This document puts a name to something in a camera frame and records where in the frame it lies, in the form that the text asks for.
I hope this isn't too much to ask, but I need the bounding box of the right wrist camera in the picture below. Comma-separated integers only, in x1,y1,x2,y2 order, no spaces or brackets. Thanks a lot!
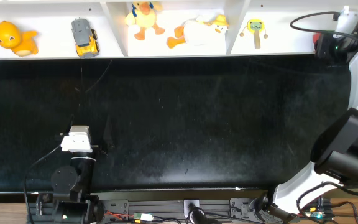
334,5,358,35

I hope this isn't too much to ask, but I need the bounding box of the mounting rail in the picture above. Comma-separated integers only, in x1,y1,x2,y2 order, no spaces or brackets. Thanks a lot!
99,198,358,224

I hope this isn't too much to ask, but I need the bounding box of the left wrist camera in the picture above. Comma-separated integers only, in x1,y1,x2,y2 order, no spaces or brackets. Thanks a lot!
60,125,93,154

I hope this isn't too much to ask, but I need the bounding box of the white plush duck with hat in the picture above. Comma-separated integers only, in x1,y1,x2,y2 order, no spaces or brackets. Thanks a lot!
166,14,230,49

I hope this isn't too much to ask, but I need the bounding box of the grey and yellow toy truck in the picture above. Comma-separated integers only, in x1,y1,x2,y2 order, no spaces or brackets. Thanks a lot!
70,17,101,59

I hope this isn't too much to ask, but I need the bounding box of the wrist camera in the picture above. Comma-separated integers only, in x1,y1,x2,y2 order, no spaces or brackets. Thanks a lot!
334,5,358,35
60,125,93,154

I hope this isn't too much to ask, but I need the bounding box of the yellow wooden rattle drum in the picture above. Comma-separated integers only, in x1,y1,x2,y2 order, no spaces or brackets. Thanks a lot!
239,18,269,50

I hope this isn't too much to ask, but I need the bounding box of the black cable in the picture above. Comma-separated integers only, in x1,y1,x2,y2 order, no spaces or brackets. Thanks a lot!
289,11,358,220
22,133,71,224

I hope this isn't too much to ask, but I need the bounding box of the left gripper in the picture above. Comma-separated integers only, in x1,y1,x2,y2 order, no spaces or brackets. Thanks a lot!
91,114,116,156

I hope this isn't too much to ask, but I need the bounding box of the yellow plush duck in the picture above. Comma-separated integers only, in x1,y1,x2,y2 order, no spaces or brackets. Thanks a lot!
124,1,167,42

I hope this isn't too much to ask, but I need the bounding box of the yellow rubber duck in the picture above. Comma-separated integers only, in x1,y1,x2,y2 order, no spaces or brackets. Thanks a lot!
0,21,39,58

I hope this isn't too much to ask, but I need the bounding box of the white shelf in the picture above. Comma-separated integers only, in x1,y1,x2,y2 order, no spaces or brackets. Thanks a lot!
0,0,358,61

